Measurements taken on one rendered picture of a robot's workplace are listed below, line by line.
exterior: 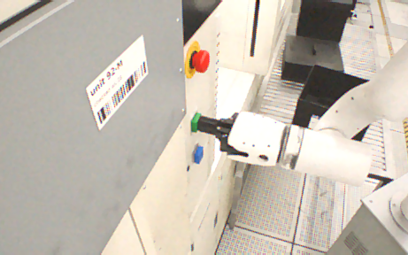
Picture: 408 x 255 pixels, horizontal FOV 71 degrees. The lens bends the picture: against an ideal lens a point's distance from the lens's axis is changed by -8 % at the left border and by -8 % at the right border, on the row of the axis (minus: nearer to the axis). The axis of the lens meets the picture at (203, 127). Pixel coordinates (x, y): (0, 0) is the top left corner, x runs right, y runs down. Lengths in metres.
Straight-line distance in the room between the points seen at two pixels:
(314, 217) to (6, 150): 1.86
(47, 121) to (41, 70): 0.04
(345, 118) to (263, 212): 1.33
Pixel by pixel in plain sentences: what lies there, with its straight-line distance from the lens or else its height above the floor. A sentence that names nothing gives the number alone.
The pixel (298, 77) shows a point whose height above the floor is 0.79.
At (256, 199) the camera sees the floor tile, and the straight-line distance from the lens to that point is 1.96.
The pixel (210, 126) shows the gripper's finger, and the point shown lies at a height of 1.21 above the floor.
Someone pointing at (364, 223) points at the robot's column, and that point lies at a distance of 1.22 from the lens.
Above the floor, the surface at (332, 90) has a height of 0.83.
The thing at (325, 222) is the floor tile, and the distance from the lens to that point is 1.99.
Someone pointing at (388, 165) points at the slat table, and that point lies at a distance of 1.32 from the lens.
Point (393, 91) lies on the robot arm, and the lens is 0.54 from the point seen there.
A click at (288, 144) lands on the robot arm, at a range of 0.57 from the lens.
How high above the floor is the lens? 1.64
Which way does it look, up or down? 44 degrees down
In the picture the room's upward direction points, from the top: straight up
